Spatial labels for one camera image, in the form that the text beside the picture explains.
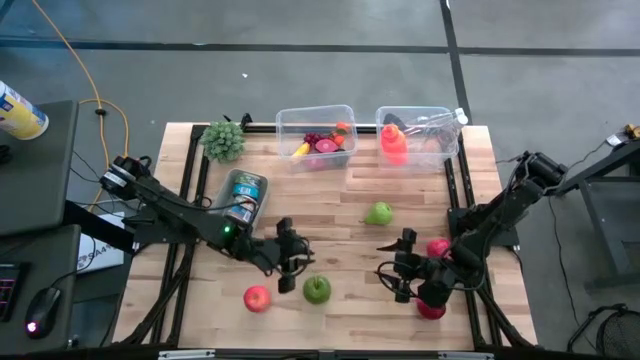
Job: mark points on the clear plastic container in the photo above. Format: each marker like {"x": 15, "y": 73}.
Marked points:
{"x": 290, "y": 120}
{"x": 435, "y": 155}

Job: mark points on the black mesh basket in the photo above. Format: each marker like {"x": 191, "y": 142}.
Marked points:
{"x": 622, "y": 335}

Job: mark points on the black metal stand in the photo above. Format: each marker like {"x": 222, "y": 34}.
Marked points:
{"x": 600, "y": 167}

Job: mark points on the orange sports bottle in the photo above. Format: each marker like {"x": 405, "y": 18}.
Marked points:
{"x": 394, "y": 145}

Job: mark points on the yellow wipes canister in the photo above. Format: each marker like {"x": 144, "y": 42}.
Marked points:
{"x": 20, "y": 117}

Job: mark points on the dark red pomegranate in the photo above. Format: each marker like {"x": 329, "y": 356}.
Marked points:
{"x": 431, "y": 313}

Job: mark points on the red apple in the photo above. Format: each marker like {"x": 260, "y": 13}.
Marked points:
{"x": 257, "y": 299}

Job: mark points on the green pear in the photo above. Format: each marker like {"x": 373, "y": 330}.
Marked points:
{"x": 380, "y": 215}

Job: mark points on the dark grey desk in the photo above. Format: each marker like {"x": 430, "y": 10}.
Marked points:
{"x": 35, "y": 175}

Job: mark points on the yellow banana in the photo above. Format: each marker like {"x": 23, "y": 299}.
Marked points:
{"x": 301, "y": 149}

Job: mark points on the white printed box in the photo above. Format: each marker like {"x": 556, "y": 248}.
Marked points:
{"x": 100, "y": 250}

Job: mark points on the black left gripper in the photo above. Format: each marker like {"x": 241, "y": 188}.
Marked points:
{"x": 285, "y": 252}

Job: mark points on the grey plastic bin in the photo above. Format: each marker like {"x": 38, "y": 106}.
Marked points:
{"x": 226, "y": 192}

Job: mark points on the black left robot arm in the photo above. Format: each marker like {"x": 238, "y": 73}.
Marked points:
{"x": 170, "y": 210}

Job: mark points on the black backlit keyboard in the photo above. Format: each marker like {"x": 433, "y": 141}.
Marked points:
{"x": 7, "y": 295}

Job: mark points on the small yellow object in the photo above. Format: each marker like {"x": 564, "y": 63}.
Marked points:
{"x": 632, "y": 131}

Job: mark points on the black metal table frame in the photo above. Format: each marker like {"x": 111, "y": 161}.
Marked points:
{"x": 187, "y": 160}

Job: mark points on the pink dragon fruit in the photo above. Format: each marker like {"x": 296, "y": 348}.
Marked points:
{"x": 326, "y": 146}

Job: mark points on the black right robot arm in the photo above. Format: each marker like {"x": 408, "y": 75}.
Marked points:
{"x": 500, "y": 210}

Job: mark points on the green artificial plant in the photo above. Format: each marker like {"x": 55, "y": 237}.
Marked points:
{"x": 222, "y": 141}

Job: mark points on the pinkish red pomegranate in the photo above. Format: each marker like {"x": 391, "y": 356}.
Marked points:
{"x": 437, "y": 247}

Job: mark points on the dark red grape bunch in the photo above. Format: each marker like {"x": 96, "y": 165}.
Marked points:
{"x": 312, "y": 138}

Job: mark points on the black computer mouse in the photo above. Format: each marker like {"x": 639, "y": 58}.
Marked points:
{"x": 42, "y": 312}

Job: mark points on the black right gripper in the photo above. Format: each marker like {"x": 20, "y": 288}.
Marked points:
{"x": 422, "y": 275}

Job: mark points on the orange tangerine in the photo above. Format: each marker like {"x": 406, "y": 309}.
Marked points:
{"x": 339, "y": 140}
{"x": 342, "y": 127}

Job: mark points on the small white tag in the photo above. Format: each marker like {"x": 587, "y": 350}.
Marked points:
{"x": 614, "y": 140}

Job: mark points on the green apple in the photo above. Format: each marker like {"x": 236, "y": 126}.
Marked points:
{"x": 317, "y": 291}

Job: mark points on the green-topped tin can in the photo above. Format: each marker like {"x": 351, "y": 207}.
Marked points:
{"x": 248, "y": 178}

